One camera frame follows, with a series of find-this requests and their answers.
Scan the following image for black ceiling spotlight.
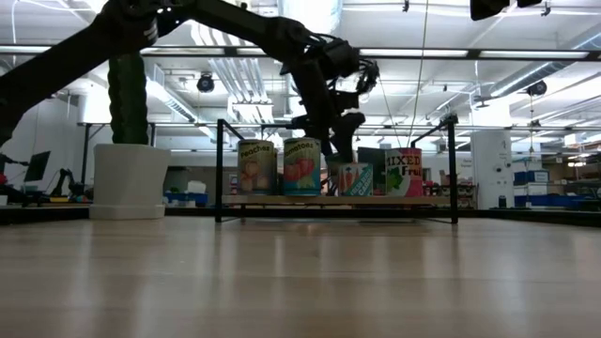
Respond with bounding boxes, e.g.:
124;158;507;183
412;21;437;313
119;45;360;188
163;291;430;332
525;79;548;98
195;72;216;94
359;59;381;95

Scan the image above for black laptop screen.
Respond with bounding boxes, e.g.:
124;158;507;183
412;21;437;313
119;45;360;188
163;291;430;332
23;150;52;183

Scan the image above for black aluminium rig frame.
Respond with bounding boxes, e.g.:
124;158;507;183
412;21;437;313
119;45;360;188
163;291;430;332
0;204;601;229

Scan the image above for black-framed wooden shelf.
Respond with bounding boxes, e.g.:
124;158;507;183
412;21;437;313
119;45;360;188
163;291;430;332
214;114;459;225

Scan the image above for tall peaches can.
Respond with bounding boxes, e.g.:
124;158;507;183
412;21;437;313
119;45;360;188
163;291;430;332
236;139;278;196

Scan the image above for blue storage bins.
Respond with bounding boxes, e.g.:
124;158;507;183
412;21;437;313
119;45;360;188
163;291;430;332
163;192;209;208
513;169;550;208

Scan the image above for thin hanging cable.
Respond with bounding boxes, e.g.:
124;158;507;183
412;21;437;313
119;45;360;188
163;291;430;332
404;0;430;151

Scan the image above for white plant pot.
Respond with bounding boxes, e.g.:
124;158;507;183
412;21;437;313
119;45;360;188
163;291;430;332
88;143;172;222

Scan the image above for red mixed fruit can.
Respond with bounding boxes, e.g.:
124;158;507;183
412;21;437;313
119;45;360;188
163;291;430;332
384;146;424;198

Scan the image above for short sliced carrots can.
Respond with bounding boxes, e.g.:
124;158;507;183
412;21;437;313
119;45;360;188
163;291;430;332
337;161;375;197

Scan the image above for green cactus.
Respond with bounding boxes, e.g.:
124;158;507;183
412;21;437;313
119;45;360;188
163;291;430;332
107;52;150;146

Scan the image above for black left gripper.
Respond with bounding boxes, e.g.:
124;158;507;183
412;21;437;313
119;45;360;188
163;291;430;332
290;63;366;163

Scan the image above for large black monitor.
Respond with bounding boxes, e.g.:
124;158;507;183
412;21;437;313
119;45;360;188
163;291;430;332
357;146;387;165

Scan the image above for tall tomatoes can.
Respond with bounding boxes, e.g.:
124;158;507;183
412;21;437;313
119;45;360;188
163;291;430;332
282;136;323;197

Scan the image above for black LED light bar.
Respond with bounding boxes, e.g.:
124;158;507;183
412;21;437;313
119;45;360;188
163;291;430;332
0;44;601;61

